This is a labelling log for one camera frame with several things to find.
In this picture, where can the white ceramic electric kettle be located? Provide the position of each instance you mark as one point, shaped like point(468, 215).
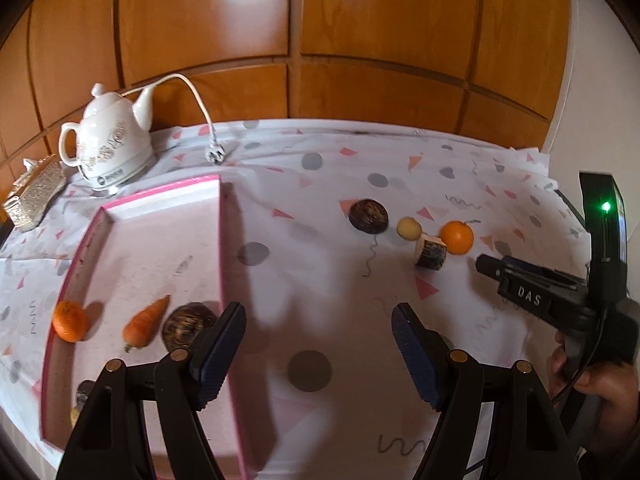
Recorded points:
point(112, 143)

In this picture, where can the small orange carrot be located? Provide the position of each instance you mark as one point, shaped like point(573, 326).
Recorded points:
point(142, 327)

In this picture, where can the dark cut yam chunk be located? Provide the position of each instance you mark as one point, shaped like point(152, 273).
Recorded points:
point(430, 252)

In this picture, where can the wooden cabinet wall panels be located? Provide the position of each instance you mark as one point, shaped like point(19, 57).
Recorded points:
point(487, 69)

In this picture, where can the small yellow-brown fruit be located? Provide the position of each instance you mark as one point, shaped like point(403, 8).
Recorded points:
point(74, 415)

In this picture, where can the person's right hand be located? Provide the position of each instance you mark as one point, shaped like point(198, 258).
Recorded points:
point(617, 386)

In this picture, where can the small tan potato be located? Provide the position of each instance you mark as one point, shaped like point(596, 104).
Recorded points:
point(409, 229)

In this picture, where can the pink shallow tray box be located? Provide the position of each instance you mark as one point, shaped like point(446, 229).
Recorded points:
point(162, 241)

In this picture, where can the orange mandarin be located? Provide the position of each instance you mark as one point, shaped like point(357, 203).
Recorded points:
point(70, 321)
point(458, 237)

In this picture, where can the patterned white tablecloth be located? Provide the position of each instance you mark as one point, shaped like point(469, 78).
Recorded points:
point(318, 388)

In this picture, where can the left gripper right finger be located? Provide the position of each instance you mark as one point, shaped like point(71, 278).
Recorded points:
point(451, 381)

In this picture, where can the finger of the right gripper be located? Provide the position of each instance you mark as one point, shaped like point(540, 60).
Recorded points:
point(490, 267)

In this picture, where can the dark round taro top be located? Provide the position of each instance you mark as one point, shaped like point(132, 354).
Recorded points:
point(368, 216)

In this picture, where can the dark round water chestnut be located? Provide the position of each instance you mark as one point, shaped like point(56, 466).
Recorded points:
point(185, 323)

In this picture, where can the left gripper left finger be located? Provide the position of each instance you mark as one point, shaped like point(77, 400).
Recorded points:
point(185, 381)

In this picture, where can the dark cylinder yam piece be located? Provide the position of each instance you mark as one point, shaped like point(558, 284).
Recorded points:
point(83, 392)

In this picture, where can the silver ornate tissue box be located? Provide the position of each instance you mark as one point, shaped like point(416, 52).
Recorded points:
point(33, 191)

